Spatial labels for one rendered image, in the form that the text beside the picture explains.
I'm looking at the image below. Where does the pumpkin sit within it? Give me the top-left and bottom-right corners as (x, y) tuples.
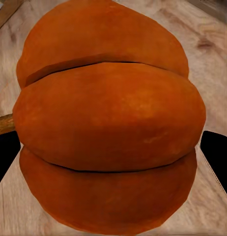
(0, 0), (206, 236)

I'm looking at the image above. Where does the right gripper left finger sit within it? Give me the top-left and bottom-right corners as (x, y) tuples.
(0, 131), (22, 182)

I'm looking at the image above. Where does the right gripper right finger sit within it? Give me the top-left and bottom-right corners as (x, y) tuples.
(200, 131), (227, 193)

